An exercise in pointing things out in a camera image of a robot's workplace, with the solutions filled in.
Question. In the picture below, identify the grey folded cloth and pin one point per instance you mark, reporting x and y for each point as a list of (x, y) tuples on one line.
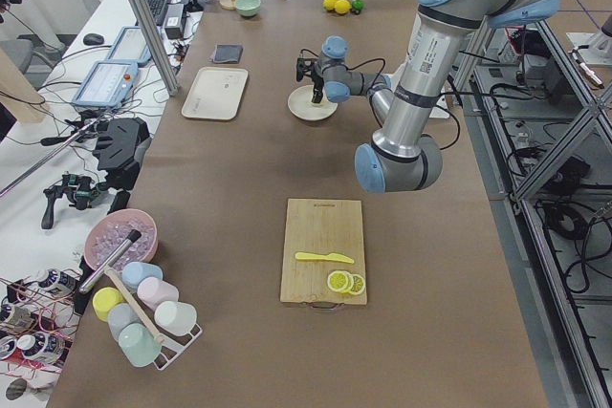
[(226, 54)]

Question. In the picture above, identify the yellow plastic knife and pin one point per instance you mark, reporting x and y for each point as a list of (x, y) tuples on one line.
[(329, 257)]

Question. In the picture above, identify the yellow lemon near lime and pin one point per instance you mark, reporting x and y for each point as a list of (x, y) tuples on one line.
[(342, 7)]

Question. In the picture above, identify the aluminium frame post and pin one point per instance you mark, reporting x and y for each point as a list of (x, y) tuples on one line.
[(155, 44)]

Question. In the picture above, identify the pink ice bowl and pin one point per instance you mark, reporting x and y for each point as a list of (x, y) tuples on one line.
[(113, 230)]

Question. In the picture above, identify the pastel cups rack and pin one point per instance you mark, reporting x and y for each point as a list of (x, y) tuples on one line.
[(157, 341)]

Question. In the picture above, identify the cream round plate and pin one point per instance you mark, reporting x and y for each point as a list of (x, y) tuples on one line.
[(301, 106)]

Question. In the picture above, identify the lemon slices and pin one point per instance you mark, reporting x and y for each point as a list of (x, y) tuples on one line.
[(345, 282)]

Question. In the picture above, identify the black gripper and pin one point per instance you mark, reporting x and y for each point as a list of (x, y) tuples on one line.
[(317, 83)]

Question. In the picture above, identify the black tool in bowl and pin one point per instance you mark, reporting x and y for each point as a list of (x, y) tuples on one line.
[(133, 236)]

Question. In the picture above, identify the yellow lemon far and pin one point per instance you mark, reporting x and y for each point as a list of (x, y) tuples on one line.
[(329, 5)]

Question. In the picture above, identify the bottles with pink wire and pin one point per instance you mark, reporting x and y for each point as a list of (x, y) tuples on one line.
[(34, 310)]

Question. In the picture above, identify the black computer mouse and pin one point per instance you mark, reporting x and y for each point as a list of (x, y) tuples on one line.
[(93, 39)]

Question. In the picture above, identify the green lime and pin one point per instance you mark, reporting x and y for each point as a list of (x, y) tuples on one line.
[(357, 6)]

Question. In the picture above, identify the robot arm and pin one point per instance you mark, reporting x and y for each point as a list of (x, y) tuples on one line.
[(400, 156)]

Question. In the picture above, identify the bamboo cutting board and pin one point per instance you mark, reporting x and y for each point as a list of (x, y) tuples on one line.
[(321, 226)]

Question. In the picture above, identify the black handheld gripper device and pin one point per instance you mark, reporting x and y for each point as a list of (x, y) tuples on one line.
[(119, 150)]

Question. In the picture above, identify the mint green bowl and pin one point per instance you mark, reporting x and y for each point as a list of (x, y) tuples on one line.
[(248, 8)]

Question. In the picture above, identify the blue teach pendant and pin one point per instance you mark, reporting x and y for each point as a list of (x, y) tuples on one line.
[(107, 84), (130, 45)]

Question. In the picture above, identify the cream rabbit tray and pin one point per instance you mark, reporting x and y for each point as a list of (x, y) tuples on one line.
[(215, 93)]

